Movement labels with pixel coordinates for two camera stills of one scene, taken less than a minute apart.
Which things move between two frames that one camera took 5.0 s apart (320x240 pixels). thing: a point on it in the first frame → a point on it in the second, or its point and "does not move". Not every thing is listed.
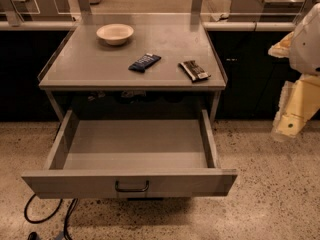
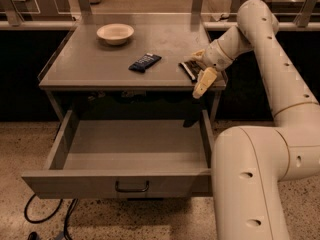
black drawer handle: [131, 190] does not move
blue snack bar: [144, 62] does not move
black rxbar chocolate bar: [193, 70] does not move
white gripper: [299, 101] → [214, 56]
